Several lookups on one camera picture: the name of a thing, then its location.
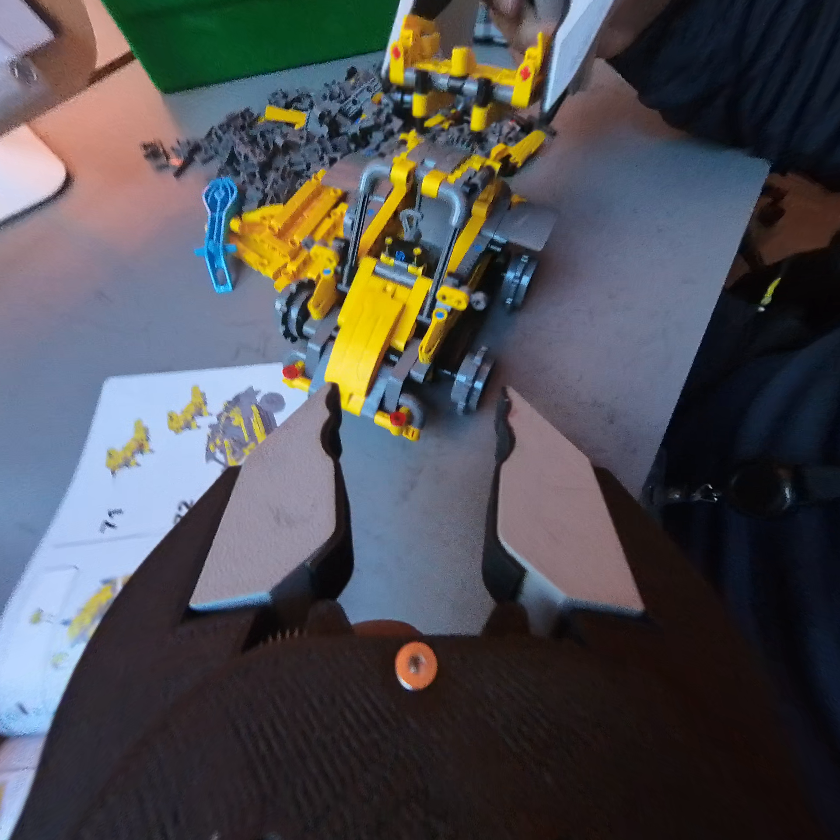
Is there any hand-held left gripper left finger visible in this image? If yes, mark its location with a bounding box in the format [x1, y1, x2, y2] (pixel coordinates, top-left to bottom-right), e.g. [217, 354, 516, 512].
[188, 385, 355, 615]

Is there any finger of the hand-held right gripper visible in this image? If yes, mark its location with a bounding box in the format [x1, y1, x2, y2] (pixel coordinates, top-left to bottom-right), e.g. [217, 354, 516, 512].
[384, 0, 454, 82]
[541, 0, 615, 119]

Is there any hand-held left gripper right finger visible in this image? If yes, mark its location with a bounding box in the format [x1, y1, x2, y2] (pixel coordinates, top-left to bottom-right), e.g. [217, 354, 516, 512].
[481, 385, 648, 637]

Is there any yellow holed brick assembly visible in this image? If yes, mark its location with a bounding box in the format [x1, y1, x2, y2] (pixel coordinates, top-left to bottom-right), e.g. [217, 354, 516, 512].
[381, 20, 546, 132]

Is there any yellow grey brick toy vehicle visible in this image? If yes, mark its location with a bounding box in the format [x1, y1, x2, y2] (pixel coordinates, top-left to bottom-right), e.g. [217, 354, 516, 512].
[273, 132, 559, 442]

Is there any person's right forearm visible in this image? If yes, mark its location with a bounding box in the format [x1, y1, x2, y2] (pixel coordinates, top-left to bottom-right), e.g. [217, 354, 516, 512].
[607, 0, 840, 185]

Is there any grey desk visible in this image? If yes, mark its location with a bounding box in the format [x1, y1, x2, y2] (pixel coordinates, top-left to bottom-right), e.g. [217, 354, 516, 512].
[0, 53, 775, 736]

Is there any person's right hand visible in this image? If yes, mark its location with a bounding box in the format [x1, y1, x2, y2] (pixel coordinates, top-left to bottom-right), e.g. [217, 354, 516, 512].
[479, 0, 559, 51]

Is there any white instruction booklet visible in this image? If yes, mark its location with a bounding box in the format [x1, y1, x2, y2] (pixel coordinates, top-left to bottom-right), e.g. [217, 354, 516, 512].
[0, 364, 322, 736]

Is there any green plastic bin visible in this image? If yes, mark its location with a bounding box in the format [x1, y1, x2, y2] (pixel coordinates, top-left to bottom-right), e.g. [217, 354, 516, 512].
[103, 0, 410, 93]

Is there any pile of grey brick parts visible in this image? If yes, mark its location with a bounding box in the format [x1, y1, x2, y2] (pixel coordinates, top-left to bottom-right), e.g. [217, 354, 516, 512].
[142, 66, 552, 211]

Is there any black badge reel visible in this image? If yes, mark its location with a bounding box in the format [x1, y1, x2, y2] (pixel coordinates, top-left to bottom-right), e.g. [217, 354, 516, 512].
[657, 460, 840, 515]

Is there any yellow brick panel assembly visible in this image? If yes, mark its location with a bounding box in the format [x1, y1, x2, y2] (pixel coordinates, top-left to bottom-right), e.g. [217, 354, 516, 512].
[230, 168, 349, 292]

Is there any person's dark clothed torso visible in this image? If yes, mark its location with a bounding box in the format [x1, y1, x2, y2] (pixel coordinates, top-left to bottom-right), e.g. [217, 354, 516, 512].
[644, 171, 840, 840]

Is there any blue brick separator tool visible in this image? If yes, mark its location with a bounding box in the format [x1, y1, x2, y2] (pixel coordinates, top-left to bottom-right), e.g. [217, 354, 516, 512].
[195, 178, 245, 294]

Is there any wooden document stand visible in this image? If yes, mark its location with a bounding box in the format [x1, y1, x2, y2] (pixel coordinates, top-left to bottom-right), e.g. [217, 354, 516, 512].
[0, 0, 99, 227]

